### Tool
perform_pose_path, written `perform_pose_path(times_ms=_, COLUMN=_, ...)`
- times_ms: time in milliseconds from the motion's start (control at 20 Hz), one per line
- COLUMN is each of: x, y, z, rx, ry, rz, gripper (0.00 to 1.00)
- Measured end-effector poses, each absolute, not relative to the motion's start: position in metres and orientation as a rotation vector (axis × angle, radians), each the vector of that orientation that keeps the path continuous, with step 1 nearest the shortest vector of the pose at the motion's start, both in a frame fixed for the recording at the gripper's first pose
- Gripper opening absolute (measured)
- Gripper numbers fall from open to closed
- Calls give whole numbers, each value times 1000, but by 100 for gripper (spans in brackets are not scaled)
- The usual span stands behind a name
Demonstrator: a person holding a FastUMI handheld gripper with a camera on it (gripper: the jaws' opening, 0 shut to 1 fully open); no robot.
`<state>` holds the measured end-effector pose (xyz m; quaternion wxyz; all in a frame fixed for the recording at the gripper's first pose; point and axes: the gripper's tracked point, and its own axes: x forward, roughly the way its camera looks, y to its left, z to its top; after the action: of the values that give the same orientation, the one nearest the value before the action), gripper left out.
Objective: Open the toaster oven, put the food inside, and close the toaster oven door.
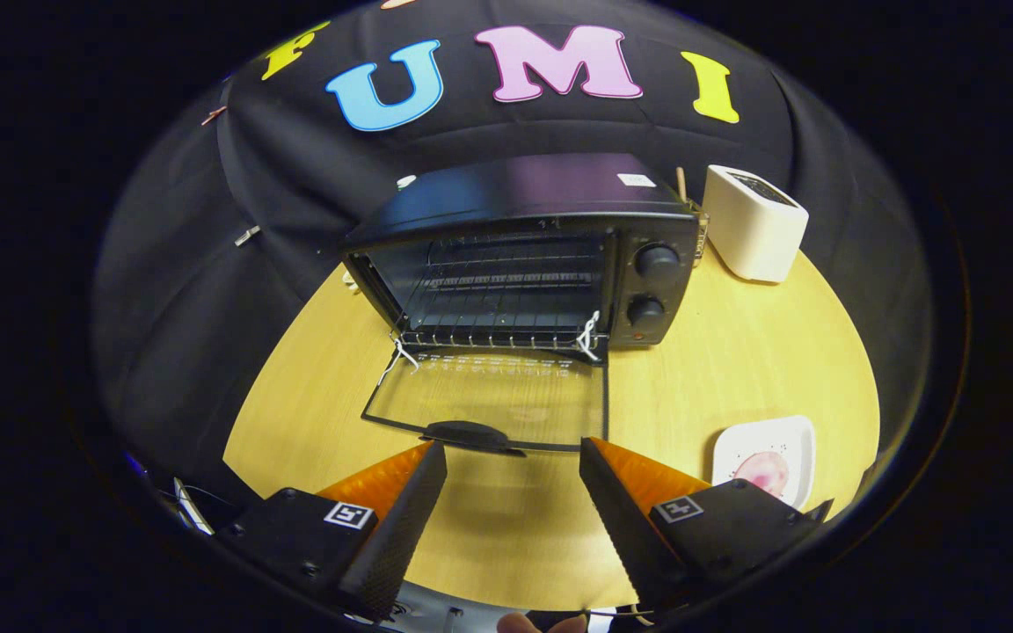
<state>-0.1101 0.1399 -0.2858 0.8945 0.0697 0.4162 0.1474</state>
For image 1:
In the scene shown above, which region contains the white square plate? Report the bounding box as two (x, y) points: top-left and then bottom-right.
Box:
(713, 415), (817, 512)

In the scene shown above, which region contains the black toaster oven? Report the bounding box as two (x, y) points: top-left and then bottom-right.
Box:
(341, 154), (701, 456)

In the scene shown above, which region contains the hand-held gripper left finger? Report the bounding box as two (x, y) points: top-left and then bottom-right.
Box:
(215, 440), (448, 622)

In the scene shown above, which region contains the pink ham slice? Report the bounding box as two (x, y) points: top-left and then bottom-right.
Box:
(734, 451), (791, 495)

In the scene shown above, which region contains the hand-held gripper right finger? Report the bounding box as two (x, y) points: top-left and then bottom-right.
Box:
(579, 437), (834, 614)

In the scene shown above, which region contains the white toaster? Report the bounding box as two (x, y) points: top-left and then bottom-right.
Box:
(703, 164), (810, 284)

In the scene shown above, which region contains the black backdrop cloth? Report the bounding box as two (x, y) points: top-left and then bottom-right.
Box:
(93, 0), (934, 506)

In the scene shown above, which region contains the white cable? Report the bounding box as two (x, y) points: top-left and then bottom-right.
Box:
(173, 477), (214, 535)

